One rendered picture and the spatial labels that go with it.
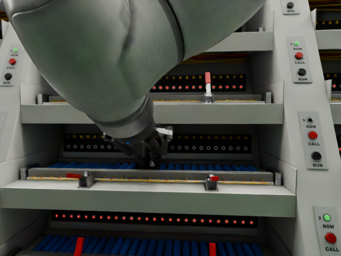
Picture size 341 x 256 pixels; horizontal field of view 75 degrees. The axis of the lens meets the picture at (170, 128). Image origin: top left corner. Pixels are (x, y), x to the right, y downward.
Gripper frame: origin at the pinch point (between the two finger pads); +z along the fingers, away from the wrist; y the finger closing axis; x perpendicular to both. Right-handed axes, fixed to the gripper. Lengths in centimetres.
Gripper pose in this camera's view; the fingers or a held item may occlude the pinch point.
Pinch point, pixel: (150, 156)
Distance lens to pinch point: 53.1
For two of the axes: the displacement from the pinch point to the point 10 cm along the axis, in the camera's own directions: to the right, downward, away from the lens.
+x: -0.5, 9.0, -4.3
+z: 1.0, 4.4, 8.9
